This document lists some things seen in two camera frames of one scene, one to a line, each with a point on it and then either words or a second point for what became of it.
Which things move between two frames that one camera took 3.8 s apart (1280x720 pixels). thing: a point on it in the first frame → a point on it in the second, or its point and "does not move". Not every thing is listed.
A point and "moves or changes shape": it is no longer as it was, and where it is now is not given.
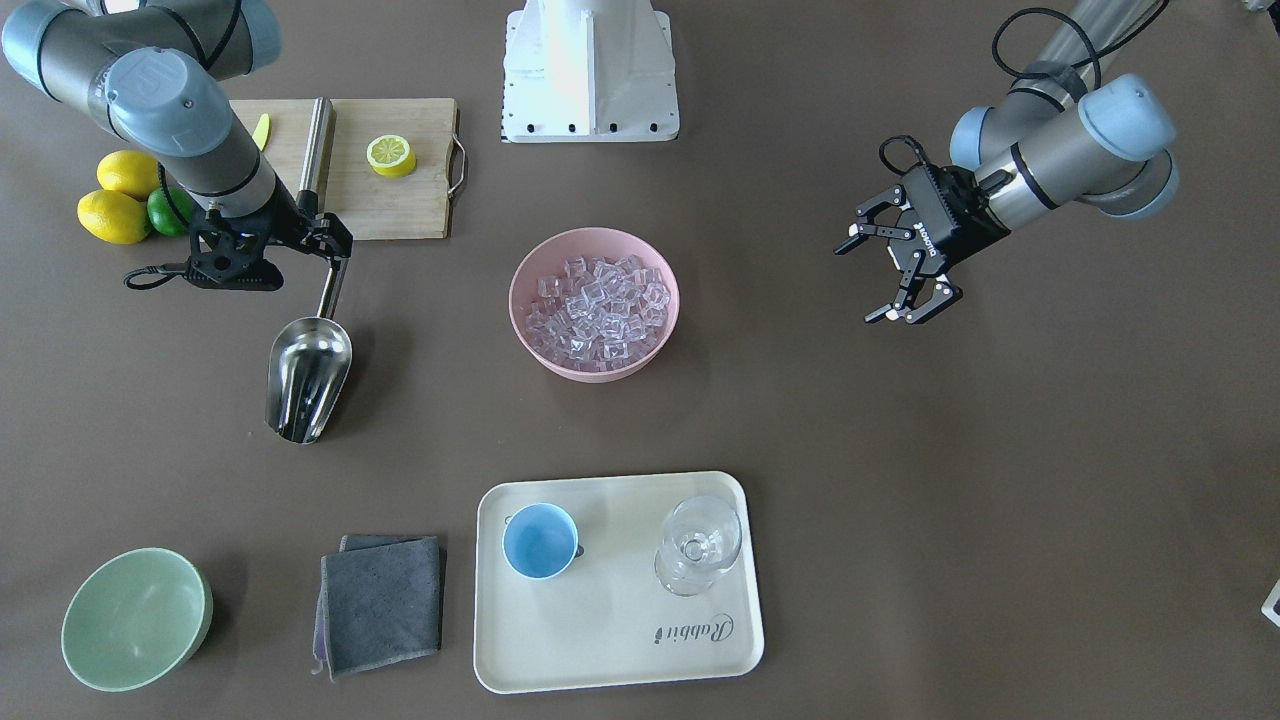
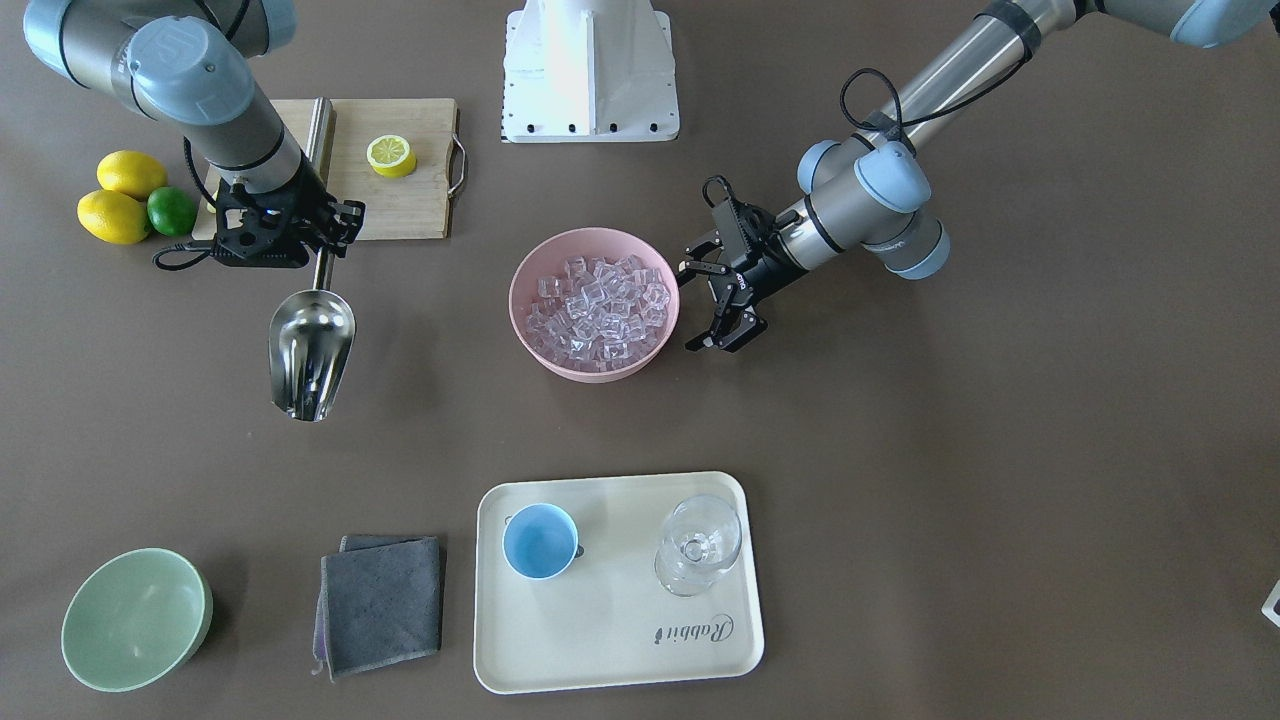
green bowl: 137,619 does not move
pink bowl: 593,304 does not move
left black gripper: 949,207 → 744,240
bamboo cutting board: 422,205 does not move
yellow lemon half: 391,155 does not move
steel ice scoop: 309,368 moves or changes shape
